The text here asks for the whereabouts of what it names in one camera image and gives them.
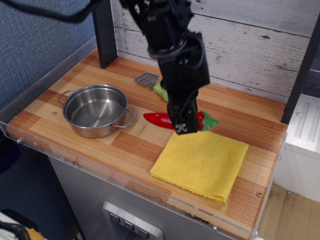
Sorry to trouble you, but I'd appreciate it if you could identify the dark grey left post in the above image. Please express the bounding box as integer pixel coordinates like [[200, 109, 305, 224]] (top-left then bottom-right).
[[92, 0, 118, 69]]

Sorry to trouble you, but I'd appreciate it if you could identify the white side cabinet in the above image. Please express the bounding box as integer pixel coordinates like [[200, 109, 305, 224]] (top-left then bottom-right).
[[273, 94, 320, 202]]

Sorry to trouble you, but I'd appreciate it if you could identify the yellow folded cloth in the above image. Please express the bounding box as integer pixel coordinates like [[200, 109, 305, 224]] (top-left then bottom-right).
[[150, 131, 249, 204]]

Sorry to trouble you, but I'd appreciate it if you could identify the toy spatula green handle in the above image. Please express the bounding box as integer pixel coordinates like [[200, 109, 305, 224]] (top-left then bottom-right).
[[134, 72, 169, 102]]

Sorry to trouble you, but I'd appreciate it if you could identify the yellow object bottom left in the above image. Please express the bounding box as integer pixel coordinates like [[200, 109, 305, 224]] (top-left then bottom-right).
[[26, 228, 45, 240]]

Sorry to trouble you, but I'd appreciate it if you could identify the clear acrylic guard rail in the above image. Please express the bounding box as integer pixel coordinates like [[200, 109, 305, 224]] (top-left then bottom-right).
[[1, 40, 287, 240]]

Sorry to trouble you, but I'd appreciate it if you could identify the red toy chili pepper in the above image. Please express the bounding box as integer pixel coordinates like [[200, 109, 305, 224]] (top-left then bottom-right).
[[143, 111, 220, 134]]

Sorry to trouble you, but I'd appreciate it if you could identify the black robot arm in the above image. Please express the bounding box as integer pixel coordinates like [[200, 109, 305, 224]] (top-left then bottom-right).
[[121, 0, 210, 135]]

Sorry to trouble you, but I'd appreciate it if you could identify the black braided cable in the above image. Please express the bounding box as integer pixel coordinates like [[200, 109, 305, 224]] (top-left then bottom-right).
[[0, 0, 101, 25]]

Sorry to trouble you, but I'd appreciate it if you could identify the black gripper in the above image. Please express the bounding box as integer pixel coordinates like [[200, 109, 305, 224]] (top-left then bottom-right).
[[158, 31, 210, 135]]

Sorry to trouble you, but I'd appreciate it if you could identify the dark grey right post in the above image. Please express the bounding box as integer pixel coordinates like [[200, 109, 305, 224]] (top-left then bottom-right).
[[280, 15, 320, 125]]

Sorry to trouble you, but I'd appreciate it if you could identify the dark grey post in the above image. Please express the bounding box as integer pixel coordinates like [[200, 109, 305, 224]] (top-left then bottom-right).
[[280, 15, 320, 125], [92, 0, 118, 69]]

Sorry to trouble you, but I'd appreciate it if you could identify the grey toy fridge cabinet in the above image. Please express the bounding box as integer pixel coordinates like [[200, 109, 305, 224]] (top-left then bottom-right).
[[49, 157, 231, 240]]

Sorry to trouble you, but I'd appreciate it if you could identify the black corrugated hose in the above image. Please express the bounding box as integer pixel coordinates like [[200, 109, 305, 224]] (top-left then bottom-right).
[[0, 221, 30, 240]]

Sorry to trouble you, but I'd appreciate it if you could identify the stainless steel pot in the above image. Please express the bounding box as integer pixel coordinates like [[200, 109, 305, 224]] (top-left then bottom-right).
[[57, 84, 136, 139]]

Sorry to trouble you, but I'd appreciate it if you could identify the silver dispenser button panel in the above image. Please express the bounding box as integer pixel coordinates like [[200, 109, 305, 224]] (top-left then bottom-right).
[[102, 201, 164, 240]]

